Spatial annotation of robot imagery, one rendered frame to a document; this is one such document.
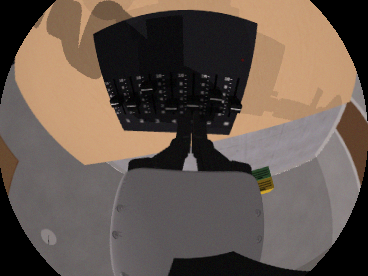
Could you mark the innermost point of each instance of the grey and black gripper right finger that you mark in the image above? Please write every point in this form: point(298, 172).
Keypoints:
point(212, 159)

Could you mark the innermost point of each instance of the black lighting desk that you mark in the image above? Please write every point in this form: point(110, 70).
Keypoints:
point(181, 59)

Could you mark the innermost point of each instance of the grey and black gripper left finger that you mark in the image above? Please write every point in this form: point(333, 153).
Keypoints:
point(172, 157)

